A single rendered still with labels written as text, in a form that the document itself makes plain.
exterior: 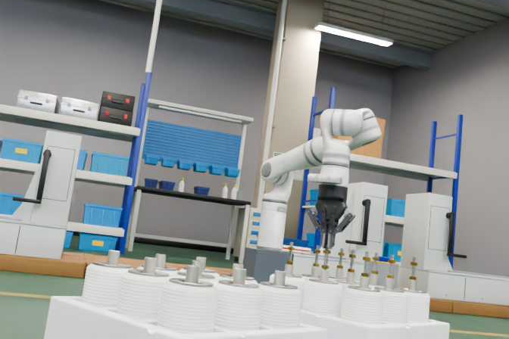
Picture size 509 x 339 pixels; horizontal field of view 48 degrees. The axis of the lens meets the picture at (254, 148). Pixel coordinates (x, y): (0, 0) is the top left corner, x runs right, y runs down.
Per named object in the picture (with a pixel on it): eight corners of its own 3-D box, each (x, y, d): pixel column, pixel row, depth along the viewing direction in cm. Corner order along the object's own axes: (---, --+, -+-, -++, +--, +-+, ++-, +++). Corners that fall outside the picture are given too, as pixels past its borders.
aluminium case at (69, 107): (57, 120, 618) (60, 103, 621) (92, 126, 630) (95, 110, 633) (58, 114, 579) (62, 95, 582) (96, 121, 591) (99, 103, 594)
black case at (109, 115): (95, 126, 630) (98, 112, 633) (126, 132, 641) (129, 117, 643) (98, 121, 590) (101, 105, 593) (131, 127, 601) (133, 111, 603)
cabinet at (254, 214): (232, 260, 745) (238, 207, 755) (265, 263, 758) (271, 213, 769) (244, 263, 691) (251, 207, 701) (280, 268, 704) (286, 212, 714)
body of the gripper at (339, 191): (354, 186, 148) (350, 222, 146) (323, 185, 152) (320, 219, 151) (344, 182, 142) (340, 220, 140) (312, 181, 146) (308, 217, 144)
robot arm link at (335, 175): (305, 181, 143) (307, 157, 144) (323, 187, 152) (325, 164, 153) (339, 183, 138) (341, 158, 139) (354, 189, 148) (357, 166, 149)
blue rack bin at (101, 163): (88, 174, 628) (91, 156, 632) (123, 179, 639) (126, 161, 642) (89, 171, 581) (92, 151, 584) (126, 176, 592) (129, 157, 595)
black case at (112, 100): (98, 112, 633) (101, 97, 636) (129, 117, 643) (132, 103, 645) (100, 105, 593) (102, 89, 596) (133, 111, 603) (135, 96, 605)
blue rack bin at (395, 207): (370, 216, 731) (372, 199, 734) (396, 219, 740) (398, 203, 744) (390, 216, 683) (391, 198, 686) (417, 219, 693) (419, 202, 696)
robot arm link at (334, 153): (312, 163, 146) (345, 165, 143) (318, 105, 149) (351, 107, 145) (318, 167, 153) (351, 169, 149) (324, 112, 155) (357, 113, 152)
